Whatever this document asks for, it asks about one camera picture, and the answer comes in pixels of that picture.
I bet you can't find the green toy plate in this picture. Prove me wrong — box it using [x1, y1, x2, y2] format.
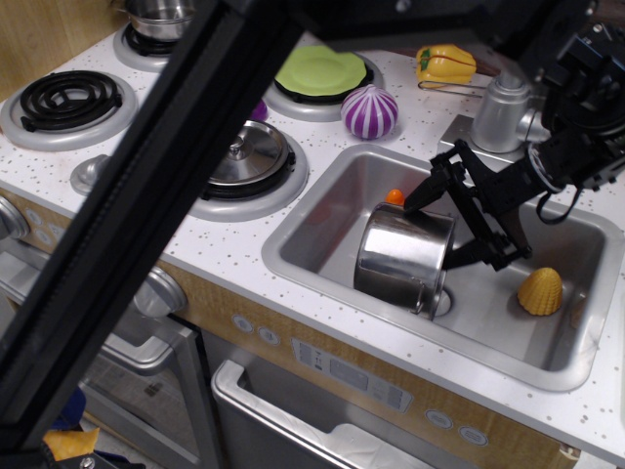
[274, 45, 368, 99]

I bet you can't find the blue clamp tool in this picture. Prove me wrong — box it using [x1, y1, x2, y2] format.
[51, 387, 86, 431]

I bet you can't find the yellow cloth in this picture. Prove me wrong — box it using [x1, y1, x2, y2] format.
[43, 428, 100, 461]

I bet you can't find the small steel pot on burner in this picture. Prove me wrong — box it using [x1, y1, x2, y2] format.
[122, 0, 197, 42]

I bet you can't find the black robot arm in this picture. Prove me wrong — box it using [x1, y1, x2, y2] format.
[404, 1, 624, 271]

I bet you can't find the dishwasher door with handle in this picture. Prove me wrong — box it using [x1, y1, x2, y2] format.
[210, 359, 479, 469]

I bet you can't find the oven door with handle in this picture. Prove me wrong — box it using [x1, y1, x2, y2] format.
[80, 313, 223, 468]

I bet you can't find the stainless steel pot lid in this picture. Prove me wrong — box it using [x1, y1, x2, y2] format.
[208, 120, 290, 188]

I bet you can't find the black camera frame bar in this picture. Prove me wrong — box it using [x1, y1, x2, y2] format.
[0, 0, 597, 450]

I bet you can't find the yellow toy bell pepper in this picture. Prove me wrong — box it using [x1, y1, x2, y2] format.
[416, 44, 477, 87]

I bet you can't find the silver toy faucet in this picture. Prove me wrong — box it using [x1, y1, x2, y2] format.
[437, 72, 548, 162]

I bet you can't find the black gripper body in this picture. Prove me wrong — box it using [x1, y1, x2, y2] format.
[431, 140, 548, 270]

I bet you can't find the black coil burner left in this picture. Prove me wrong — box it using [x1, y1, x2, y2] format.
[20, 70, 123, 132]

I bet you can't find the silver oven knob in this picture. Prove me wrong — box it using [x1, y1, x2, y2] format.
[133, 267, 188, 319]

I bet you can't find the purple striped toy onion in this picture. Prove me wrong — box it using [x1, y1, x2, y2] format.
[341, 84, 398, 140]

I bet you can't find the silver sink basin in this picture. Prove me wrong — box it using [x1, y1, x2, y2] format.
[262, 145, 624, 392]

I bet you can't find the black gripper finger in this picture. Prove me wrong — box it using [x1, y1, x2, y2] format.
[403, 169, 451, 213]
[442, 238, 503, 271]

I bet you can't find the orange toy carrot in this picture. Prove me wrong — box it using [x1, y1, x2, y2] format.
[385, 189, 405, 206]

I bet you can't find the grey stove knob front left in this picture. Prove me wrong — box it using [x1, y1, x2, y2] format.
[69, 154, 110, 195]

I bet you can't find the purple toy eggplant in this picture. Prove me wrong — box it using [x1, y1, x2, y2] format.
[250, 100, 269, 121]

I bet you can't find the yellow toy corn piece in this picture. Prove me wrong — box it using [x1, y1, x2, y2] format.
[517, 268, 563, 317]

